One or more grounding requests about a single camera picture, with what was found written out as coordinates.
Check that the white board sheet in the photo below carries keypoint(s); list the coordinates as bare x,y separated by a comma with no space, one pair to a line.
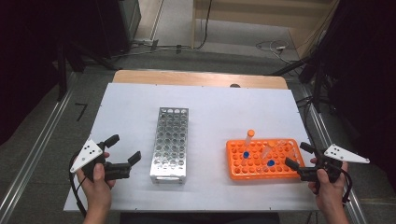
218,109

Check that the person's right hand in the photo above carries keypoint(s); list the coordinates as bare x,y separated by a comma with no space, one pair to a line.
330,194

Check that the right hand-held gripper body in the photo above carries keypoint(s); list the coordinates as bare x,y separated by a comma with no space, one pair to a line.
339,154

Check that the orange test tube rack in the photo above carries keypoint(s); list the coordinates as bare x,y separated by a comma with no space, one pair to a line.
255,172

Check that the person's left hand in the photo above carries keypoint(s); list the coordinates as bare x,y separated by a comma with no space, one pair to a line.
99,189

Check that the wooden table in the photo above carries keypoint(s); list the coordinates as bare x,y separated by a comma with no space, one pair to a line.
186,77

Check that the metal floor rail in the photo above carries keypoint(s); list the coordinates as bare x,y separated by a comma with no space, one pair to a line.
37,143
327,133

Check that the metal test tube rack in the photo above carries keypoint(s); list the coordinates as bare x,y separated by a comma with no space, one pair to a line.
169,146

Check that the grey power strip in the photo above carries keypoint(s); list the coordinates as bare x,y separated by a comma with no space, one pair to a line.
146,43

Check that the dark grey cabinet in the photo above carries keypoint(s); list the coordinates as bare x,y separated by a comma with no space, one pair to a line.
124,25

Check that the dark round table grommet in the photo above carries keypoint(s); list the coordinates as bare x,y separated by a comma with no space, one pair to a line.
235,85

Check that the black metal stand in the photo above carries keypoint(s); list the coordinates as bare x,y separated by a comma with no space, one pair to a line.
318,84
62,71

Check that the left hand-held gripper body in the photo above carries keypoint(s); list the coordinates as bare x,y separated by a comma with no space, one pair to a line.
87,154

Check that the light wooden furniture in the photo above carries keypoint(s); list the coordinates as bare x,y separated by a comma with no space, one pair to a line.
249,12

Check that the black curtain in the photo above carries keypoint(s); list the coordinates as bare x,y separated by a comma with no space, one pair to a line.
367,77
28,62

